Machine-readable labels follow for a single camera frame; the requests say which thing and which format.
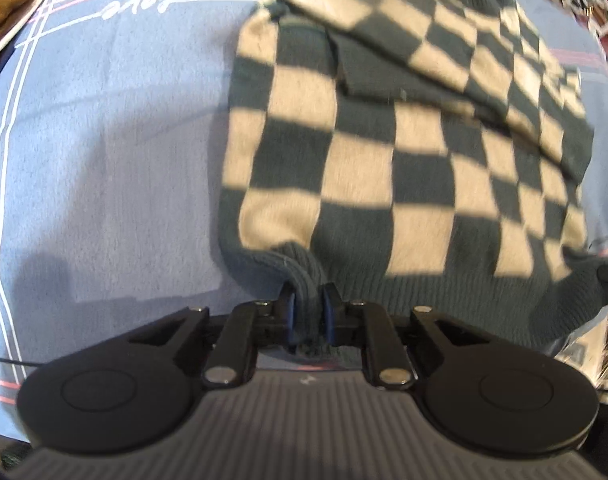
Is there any checkered knit sweater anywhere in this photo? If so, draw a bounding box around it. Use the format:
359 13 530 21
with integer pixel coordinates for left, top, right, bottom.
218 0 608 367

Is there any blue striped bed sheet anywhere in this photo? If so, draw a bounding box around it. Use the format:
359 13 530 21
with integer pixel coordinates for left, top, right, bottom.
0 0 608 443

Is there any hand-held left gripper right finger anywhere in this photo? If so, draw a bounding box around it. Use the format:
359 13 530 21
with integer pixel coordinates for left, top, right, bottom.
321 283 491 392

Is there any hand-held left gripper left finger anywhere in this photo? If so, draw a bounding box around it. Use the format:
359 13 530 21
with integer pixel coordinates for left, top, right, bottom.
128 284 298 391

